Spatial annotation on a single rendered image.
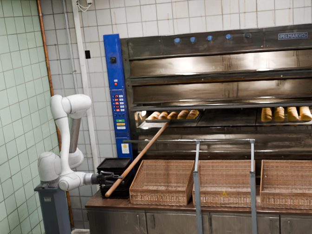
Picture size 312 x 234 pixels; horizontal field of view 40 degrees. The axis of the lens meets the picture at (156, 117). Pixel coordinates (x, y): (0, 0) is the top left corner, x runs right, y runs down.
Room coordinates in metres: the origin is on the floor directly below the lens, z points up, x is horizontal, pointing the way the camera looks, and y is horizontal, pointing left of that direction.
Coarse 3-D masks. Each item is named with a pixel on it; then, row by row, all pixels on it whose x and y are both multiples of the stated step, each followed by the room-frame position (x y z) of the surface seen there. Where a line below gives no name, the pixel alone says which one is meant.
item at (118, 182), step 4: (164, 124) 4.16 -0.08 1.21; (168, 124) 4.22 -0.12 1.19; (164, 128) 4.07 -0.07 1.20; (160, 132) 3.92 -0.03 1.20; (156, 136) 3.80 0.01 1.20; (152, 140) 3.68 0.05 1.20; (148, 144) 3.57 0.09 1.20; (144, 148) 3.48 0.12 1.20; (148, 148) 3.52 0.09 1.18; (144, 152) 3.41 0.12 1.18; (140, 156) 3.31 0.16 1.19; (136, 160) 3.22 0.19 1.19; (132, 164) 3.13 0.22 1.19; (128, 168) 3.05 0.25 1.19; (124, 172) 2.98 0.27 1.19; (128, 172) 3.01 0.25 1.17; (124, 176) 2.93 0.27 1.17; (120, 180) 2.85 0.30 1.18; (116, 184) 2.78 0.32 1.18; (112, 188) 2.71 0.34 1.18; (108, 192) 2.65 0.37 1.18; (108, 196) 2.63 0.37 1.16
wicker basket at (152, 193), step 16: (144, 160) 4.16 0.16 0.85; (160, 160) 4.11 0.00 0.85; (176, 160) 4.06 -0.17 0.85; (192, 160) 4.02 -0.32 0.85; (144, 176) 4.13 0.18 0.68; (160, 176) 4.08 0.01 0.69; (192, 176) 3.87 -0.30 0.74; (144, 192) 3.69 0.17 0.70; (160, 192) 3.64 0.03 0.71; (176, 192) 3.60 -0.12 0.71
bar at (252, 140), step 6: (246, 138) 3.56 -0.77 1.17; (252, 138) 3.54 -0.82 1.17; (198, 144) 3.65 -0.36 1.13; (252, 144) 3.51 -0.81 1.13; (198, 150) 3.60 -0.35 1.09; (252, 150) 3.47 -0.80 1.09; (198, 156) 3.58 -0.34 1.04; (252, 156) 3.43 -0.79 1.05; (252, 162) 3.39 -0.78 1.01; (252, 168) 3.35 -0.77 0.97; (198, 174) 3.47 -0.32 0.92; (252, 174) 3.31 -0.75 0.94; (198, 180) 3.45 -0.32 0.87; (252, 180) 3.31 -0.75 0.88; (198, 186) 3.44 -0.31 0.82; (252, 186) 3.31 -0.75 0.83; (198, 192) 3.44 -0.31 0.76; (252, 192) 3.31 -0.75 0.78; (198, 198) 3.44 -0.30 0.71; (252, 198) 3.31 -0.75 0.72; (198, 204) 3.44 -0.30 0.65; (252, 204) 3.31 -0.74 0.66; (198, 210) 3.44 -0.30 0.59; (252, 210) 3.31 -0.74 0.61; (198, 216) 3.44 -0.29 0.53; (252, 216) 3.31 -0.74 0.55; (198, 222) 3.44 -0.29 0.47; (252, 222) 3.31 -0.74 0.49; (198, 228) 3.44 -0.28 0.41; (252, 228) 3.31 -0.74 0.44
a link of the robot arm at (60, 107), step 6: (54, 96) 3.13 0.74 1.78; (60, 96) 3.15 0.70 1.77; (54, 102) 3.10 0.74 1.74; (60, 102) 3.11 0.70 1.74; (66, 102) 3.13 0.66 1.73; (54, 108) 3.09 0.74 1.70; (60, 108) 3.09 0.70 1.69; (66, 108) 3.11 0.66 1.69; (54, 114) 3.08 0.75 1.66; (60, 114) 3.08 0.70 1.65; (66, 114) 3.12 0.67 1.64
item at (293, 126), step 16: (144, 128) 4.20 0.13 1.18; (160, 128) 4.14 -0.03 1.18; (176, 128) 4.09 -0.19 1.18; (192, 128) 4.05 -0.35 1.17; (208, 128) 4.01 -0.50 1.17; (224, 128) 3.96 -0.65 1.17; (240, 128) 3.92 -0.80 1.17; (256, 128) 3.88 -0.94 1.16; (272, 128) 3.84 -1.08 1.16; (288, 128) 3.80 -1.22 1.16; (304, 128) 3.76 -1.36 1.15
